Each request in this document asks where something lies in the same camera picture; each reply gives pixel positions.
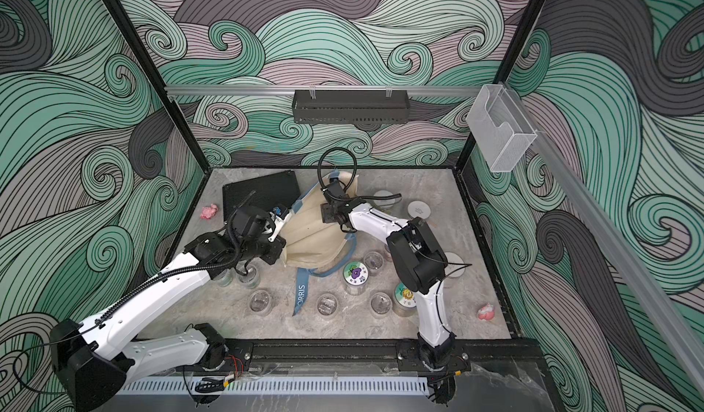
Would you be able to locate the cream canvas tote bag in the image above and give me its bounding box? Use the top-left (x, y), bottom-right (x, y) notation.
top-left (280, 182), bottom-right (357, 316)

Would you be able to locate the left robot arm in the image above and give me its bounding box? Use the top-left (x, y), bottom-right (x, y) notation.
top-left (45, 201), bottom-right (291, 411)

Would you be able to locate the black ribbed hard case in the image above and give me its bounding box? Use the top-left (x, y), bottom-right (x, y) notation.
top-left (222, 170), bottom-right (301, 221)

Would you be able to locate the black wall shelf tray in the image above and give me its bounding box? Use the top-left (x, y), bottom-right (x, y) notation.
top-left (291, 89), bottom-right (411, 126)

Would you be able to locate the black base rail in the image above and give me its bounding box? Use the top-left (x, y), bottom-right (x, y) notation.
top-left (131, 337), bottom-right (546, 377)

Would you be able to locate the purple flower label jar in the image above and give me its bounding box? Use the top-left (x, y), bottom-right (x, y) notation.
top-left (343, 261), bottom-right (370, 296)

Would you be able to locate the pink toy pig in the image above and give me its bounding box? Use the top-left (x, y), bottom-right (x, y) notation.
top-left (200, 204), bottom-right (219, 220)

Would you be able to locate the white slotted cable duct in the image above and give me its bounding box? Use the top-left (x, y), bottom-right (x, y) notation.
top-left (118, 375), bottom-right (429, 397)

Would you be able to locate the silver tin seed can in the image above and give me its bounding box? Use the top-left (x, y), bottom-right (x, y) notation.
top-left (445, 252), bottom-right (466, 279)

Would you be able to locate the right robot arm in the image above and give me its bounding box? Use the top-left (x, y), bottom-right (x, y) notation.
top-left (316, 147), bottom-right (470, 372)

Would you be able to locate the white lid flower jar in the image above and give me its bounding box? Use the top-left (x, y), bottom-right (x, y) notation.
top-left (392, 283), bottom-right (417, 318)

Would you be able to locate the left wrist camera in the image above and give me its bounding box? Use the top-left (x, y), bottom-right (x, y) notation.
top-left (268, 206), bottom-right (291, 243)

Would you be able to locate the clear small seed jar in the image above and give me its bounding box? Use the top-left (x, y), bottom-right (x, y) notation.
top-left (368, 292), bottom-right (393, 318)

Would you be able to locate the white mesh wall basket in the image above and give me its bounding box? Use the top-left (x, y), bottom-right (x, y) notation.
top-left (467, 84), bottom-right (537, 173)

